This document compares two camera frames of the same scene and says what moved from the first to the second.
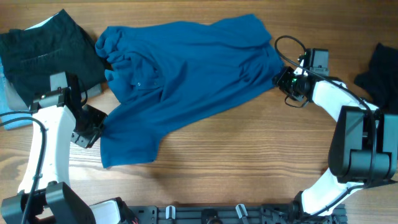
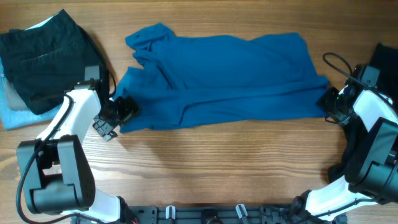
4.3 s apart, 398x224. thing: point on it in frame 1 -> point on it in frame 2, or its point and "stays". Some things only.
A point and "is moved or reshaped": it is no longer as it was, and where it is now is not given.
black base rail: x=231 y=214 stays
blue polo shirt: x=156 y=70 is moved or reshaped
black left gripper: x=90 y=130 -> x=125 y=109
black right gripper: x=280 y=78 -> x=328 y=101
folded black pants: x=56 y=45 stays
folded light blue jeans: x=10 y=119 stays
